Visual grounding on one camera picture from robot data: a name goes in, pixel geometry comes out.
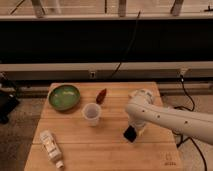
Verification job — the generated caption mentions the black eraser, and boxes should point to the black eraser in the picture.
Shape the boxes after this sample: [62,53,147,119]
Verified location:
[123,126,137,142]

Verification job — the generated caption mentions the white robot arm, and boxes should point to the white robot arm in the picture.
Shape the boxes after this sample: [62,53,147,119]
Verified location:
[125,89,213,145]

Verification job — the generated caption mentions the red chili pepper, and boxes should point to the red chili pepper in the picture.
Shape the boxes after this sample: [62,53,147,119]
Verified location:
[96,89,107,104]

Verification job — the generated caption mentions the green bowl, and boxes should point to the green bowl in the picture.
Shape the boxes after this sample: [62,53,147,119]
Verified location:
[48,85,80,111]

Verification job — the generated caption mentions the white tube bottle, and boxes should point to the white tube bottle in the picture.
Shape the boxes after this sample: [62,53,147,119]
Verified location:
[40,130,64,170]

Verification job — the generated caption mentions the dark object at left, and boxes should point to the dark object at left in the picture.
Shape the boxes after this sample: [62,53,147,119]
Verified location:
[0,72,20,125]

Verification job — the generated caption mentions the black floor cables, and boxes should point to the black floor cables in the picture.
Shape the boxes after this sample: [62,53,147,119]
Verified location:
[172,73,208,171]

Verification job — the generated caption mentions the black hanging cable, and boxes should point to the black hanging cable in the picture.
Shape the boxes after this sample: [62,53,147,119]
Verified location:
[110,10,142,78]

